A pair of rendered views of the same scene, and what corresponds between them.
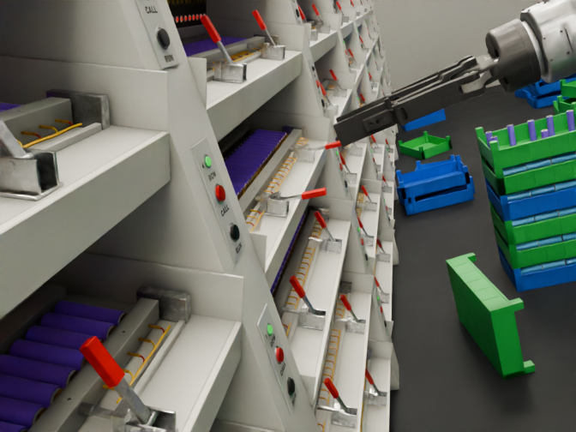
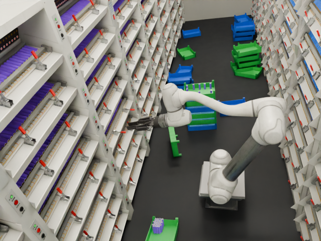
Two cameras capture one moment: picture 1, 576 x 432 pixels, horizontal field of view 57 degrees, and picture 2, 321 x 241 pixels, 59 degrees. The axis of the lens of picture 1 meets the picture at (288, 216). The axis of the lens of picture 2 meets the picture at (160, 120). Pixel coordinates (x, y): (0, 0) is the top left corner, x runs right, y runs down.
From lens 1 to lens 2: 1.41 m
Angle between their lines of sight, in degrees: 20
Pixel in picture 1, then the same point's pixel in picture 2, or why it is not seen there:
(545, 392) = (181, 161)
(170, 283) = (97, 157)
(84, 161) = (89, 152)
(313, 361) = (121, 161)
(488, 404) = (167, 163)
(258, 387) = (109, 170)
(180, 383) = (99, 173)
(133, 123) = (93, 139)
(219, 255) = (104, 155)
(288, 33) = (124, 76)
